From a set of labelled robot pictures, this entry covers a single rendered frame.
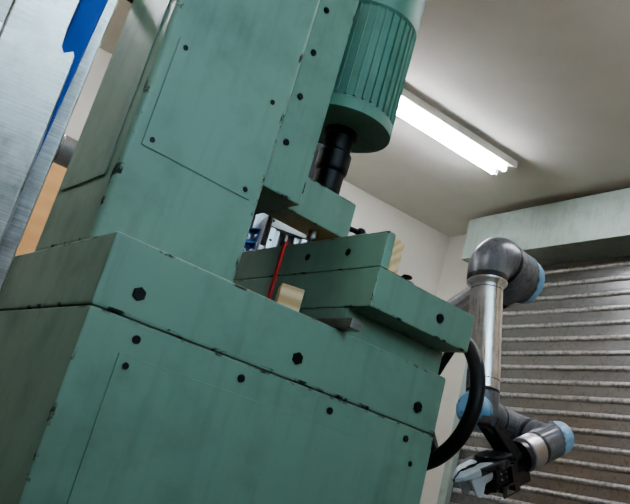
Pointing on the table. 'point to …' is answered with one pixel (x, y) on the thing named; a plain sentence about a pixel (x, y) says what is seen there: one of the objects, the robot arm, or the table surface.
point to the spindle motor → (374, 71)
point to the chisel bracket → (318, 213)
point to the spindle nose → (334, 156)
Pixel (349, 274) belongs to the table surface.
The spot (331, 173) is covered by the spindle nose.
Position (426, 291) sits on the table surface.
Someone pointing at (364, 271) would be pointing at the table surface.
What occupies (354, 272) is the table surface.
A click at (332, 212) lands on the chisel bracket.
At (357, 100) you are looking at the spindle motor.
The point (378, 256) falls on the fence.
